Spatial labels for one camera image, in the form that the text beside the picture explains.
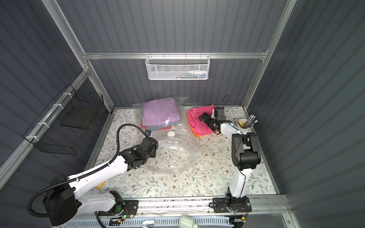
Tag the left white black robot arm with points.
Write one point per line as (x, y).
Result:
(70, 196)

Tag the bundle of pens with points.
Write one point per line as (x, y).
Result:
(251, 121)

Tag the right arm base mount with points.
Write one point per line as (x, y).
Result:
(231, 204)

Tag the black wire mesh basket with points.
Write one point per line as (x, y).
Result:
(64, 127)

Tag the white round bag valve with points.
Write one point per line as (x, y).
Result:
(171, 133)

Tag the folded blue grey cloth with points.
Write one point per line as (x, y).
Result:
(165, 126)

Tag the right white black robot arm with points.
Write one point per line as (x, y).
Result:
(245, 151)

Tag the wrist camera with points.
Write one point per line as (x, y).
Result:
(219, 113)
(148, 133)

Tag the pale green lamp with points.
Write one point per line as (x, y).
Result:
(187, 222)

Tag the floral table mat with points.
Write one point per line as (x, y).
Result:
(211, 175)

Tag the folded purple cloth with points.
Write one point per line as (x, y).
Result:
(162, 109)

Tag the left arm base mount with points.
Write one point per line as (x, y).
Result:
(127, 208)

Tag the white pen cup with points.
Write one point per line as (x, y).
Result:
(241, 123)

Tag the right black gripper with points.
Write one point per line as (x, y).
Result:
(211, 121)

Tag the clear plastic vacuum bag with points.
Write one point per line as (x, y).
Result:
(174, 154)

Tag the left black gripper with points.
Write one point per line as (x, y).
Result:
(132, 161)

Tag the items in white basket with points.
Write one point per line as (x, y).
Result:
(193, 74)

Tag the folded red cloth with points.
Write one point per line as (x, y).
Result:
(152, 123)

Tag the white wire mesh basket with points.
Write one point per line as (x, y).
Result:
(157, 68)

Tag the orange trousers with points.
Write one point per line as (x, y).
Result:
(194, 133)

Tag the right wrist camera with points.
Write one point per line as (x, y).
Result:
(219, 113)

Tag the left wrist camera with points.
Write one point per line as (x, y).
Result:
(148, 133)

